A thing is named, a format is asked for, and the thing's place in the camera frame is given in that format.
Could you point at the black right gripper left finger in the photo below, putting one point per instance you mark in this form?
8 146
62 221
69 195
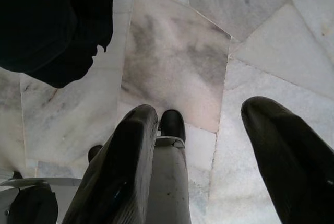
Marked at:
120 177

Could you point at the grey robot right leg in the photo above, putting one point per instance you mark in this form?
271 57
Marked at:
169 182

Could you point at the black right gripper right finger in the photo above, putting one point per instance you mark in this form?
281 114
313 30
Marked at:
295 171

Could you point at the black fonemax T-shirt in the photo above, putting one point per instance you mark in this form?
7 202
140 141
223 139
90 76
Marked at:
47 25

